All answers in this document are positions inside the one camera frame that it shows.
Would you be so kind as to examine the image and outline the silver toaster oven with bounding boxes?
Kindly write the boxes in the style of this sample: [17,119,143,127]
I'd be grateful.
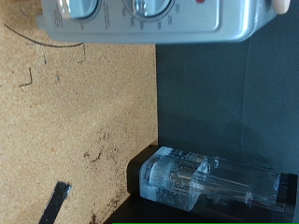
[36,0,281,45]

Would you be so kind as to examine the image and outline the silver oven knob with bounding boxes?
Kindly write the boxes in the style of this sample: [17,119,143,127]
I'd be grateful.
[56,0,103,22]
[121,0,176,19]

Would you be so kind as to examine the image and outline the clear acrylic grinder black ends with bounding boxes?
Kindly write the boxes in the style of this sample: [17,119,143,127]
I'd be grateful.
[125,145,299,222]

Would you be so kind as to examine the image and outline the black tape strip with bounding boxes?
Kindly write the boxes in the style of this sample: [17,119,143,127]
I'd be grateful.
[37,180,74,224]

